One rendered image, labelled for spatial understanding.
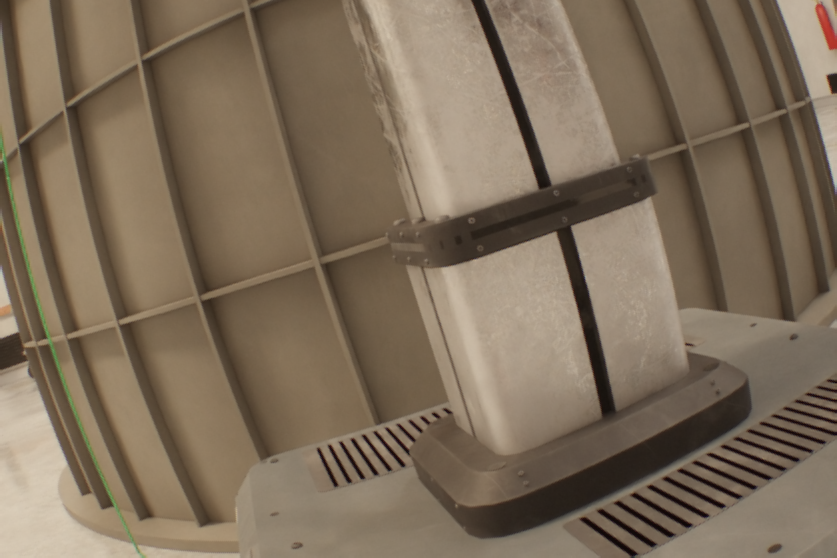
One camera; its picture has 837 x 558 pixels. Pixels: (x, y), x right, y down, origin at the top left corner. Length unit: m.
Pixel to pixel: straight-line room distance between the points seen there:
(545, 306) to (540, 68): 0.14
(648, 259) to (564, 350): 0.08
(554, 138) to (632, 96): 0.85
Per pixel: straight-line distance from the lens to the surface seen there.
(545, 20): 0.57
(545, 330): 0.54
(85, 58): 1.51
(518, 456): 0.55
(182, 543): 1.51
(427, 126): 0.54
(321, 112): 1.30
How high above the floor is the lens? 0.47
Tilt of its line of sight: 4 degrees down
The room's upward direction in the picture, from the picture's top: 17 degrees counter-clockwise
